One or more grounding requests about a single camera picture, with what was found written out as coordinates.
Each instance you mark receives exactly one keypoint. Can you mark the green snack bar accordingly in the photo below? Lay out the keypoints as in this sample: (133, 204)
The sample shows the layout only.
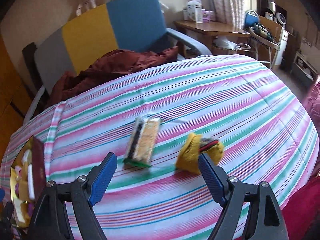
(142, 142)

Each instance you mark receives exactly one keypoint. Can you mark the white product box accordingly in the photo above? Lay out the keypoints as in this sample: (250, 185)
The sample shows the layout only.
(195, 11)

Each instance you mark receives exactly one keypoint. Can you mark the striped bed sheet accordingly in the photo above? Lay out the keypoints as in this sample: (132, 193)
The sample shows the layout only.
(267, 134)

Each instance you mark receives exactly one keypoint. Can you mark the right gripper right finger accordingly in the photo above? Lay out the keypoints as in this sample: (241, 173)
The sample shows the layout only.
(264, 219)

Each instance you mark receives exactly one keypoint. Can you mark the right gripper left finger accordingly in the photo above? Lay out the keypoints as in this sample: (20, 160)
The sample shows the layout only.
(50, 219)

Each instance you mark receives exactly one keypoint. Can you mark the wooden wardrobe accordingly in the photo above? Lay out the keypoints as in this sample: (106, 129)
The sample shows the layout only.
(15, 99)

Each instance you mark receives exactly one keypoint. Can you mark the yellow wrapped candy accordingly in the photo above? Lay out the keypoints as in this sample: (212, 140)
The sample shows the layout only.
(187, 159)

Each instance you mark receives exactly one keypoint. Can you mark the gold metal tray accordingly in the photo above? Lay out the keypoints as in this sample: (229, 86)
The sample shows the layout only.
(27, 179)

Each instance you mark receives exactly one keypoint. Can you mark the wooden desk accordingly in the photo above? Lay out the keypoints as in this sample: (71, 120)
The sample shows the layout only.
(207, 32)

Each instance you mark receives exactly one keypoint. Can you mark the maroon cloth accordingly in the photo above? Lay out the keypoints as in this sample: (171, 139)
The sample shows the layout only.
(110, 66)

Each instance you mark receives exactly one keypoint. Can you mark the patterned curtain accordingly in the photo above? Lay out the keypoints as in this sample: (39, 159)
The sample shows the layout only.
(230, 12)

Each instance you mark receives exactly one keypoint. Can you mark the tricolour armchair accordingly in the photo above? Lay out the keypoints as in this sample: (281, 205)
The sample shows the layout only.
(136, 25)

